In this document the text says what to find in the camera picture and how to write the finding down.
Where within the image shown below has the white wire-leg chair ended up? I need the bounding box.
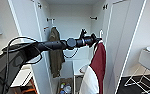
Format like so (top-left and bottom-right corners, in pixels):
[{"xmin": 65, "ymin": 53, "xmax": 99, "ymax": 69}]
[{"xmin": 124, "ymin": 49, "xmax": 150, "ymax": 93}]

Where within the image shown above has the dark olive jacket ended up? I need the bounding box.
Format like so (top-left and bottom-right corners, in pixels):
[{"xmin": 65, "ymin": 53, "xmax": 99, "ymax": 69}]
[{"xmin": 47, "ymin": 26, "xmax": 66, "ymax": 80}]

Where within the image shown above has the thin black cable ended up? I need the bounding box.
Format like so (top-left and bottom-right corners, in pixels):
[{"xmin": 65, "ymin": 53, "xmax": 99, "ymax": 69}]
[
  {"xmin": 62, "ymin": 46, "xmax": 81, "ymax": 61},
  {"xmin": 0, "ymin": 35, "xmax": 44, "ymax": 66}
]

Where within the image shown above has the white folding table top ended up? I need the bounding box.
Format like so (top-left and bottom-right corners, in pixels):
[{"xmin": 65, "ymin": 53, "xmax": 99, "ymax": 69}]
[{"xmin": 10, "ymin": 67, "xmax": 34, "ymax": 89}]

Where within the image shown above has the white wardrobe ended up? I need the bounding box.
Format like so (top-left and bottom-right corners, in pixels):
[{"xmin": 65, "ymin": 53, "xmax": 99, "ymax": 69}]
[{"xmin": 33, "ymin": 0, "xmax": 125, "ymax": 94}]

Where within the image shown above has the red and white varsity jacket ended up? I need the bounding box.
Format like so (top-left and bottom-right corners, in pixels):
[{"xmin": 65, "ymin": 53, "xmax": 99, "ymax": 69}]
[{"xmin": 78, "ymin": 40, "xmax": 107, "ymax": 94}]

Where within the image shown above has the small orange label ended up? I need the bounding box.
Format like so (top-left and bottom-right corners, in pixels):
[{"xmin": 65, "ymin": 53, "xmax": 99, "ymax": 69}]
[{"xmin": 43, "ymin": 26, "xmax": 50, "ymax": 33}]

